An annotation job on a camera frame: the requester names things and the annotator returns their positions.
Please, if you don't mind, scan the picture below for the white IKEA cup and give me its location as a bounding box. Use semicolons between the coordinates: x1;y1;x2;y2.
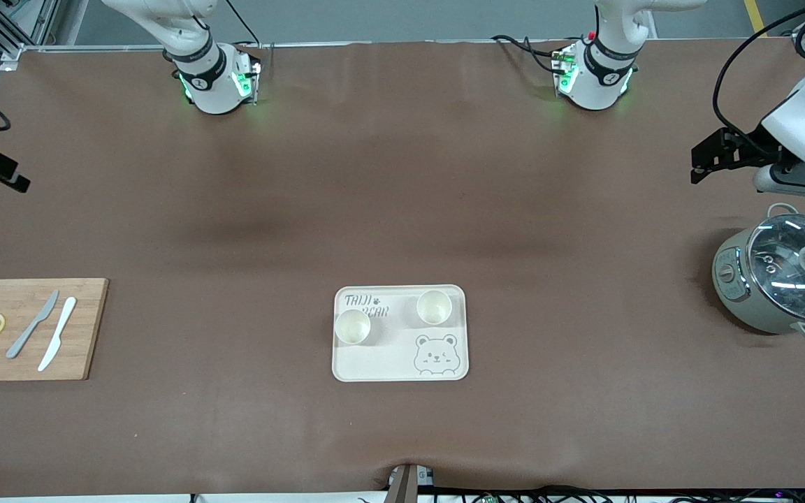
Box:
334;309;372;345
416;289;453;326

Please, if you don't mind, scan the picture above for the cream bear print tray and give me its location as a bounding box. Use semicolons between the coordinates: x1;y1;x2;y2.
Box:
332;284;470;383

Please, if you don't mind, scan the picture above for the black base cable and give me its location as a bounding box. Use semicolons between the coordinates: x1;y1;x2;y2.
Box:
224;0;267;50
491;34;571;75

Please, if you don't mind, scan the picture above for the metal table edge bracket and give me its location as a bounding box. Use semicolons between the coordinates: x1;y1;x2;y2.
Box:
387;463;435;503

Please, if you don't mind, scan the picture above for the grey plastic knife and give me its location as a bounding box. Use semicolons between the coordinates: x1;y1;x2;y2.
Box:
6;290;59;359

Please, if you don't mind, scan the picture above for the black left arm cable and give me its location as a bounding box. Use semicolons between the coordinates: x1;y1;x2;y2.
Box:
713;0;805;140

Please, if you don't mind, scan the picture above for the glass pot lid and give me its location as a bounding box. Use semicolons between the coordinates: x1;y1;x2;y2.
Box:
747;213;805;323

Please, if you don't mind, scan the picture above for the white plastic knife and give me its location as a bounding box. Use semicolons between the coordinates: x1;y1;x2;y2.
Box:
38;297;77;372

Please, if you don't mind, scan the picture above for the black left base cable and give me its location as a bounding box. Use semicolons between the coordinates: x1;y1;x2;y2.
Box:
491;34;571;75

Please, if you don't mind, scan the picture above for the black right base cable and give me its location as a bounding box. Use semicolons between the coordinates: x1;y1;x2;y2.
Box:
224;0;267;50

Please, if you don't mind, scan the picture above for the brown table cover mat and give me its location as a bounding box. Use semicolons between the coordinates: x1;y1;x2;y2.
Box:
0;38;805;499

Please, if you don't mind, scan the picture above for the wooden cutting board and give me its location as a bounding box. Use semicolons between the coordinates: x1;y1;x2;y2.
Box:
0;278;109;381

